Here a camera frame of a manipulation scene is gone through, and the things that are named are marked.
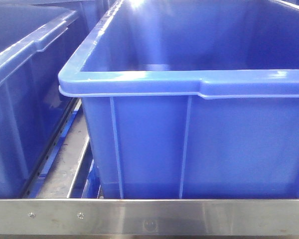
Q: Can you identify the large blue plastic bin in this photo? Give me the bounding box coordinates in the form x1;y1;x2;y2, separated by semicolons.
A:
58;0;299;199

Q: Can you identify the blue plastic bin at left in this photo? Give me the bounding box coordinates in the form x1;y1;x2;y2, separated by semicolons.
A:
0;3;87;199

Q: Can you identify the steel roller track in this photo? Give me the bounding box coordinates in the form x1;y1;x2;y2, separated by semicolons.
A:
21;99;89;199

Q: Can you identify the steel shelf front rail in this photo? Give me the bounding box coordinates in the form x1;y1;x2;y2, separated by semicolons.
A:
0;199;299;236

